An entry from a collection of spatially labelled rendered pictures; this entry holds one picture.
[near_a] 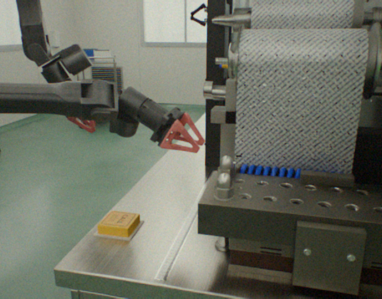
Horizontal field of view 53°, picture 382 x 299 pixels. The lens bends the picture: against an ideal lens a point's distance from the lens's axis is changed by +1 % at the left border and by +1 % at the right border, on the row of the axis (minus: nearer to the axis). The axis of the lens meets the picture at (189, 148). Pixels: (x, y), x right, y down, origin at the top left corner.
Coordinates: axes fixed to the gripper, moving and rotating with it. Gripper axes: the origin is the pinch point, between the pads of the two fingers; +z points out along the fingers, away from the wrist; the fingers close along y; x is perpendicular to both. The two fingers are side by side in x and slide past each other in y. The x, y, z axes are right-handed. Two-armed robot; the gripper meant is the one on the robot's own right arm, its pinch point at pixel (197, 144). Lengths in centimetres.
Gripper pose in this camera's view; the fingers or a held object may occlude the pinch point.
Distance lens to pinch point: 83.3
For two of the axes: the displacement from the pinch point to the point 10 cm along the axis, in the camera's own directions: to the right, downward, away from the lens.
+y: -2.2, 2.8, -9.3
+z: 8.4, 5.4, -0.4
